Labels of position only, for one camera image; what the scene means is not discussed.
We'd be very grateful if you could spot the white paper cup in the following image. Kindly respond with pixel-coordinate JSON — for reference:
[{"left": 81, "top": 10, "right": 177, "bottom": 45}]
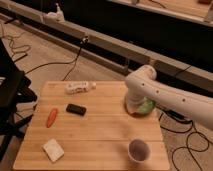
[{"left": 128, "top": 139, "right": 150, "bottom": 163}]

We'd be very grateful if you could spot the black chair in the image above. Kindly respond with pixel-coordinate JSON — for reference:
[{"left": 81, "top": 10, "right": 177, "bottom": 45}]
[{"left": 0, "top": 38, "right": 37, "bottom": 162}]

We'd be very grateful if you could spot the green bowl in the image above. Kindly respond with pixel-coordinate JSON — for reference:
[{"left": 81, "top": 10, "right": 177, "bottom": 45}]
[{"left": 125, "top": 98, "right": 155, "bottom": 116}]

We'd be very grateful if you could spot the white sponge block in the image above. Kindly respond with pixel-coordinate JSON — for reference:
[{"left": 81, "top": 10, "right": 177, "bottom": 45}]
[{"left": 42, "top": 139, "right": 64, "bottom": 162}]

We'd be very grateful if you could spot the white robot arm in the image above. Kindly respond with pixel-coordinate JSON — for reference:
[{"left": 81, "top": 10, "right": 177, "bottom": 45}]
[{"left": 125, "top": 65, "right": 213, "bottom": 130}]

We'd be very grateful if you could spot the white plastic bottle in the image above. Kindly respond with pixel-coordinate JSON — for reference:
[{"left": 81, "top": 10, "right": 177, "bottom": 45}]
[{"left": 65, "top": 81, "right": 96, "bottom": 94}]

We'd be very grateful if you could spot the black rectangular phone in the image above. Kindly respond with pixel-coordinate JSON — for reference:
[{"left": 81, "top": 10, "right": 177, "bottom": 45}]
[{"left": 66, "top": 104, "right": 86, "bottom": 116}]

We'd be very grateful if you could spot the orange carrot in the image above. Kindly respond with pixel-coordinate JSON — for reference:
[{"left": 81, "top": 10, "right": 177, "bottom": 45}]
[{"left": 46, "top": 108, "right": 58, "bottom": 128}]

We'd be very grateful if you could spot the black floor cable left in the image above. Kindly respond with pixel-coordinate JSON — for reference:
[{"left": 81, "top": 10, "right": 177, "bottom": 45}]
[{"left": 24, "top": 37, "right": 89, "bottom": 82}]

